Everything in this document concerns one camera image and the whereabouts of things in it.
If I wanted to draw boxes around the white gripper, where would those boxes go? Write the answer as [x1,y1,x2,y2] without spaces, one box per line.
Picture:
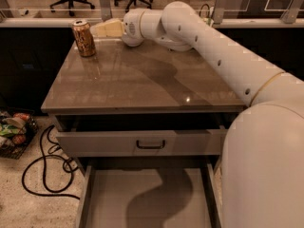
[90,9,144,47]

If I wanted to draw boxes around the orange soda can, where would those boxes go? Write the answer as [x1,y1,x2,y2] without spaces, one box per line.
[72,19,96,57]

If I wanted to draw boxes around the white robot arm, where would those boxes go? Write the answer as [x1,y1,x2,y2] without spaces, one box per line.
[91,2,304,228]

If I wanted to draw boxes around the grey drawer cabinet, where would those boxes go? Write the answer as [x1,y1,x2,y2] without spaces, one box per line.
[40,18,248,228]

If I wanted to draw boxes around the grey top drawer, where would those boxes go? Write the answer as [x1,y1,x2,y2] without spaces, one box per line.
[57,113,226,157]

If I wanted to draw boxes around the grey drawer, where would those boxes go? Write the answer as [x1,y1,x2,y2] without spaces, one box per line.
[57,113,226,157]
[76,156,223,228]

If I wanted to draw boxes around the grey middle drawer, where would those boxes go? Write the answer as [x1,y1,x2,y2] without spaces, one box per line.
[76,156,223,228]

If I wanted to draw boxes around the black drawer handle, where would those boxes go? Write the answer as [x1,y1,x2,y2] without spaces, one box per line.
[136,140,166,150]

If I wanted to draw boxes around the black wire basket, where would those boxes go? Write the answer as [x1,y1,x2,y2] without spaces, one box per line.
[0,107,39,160]

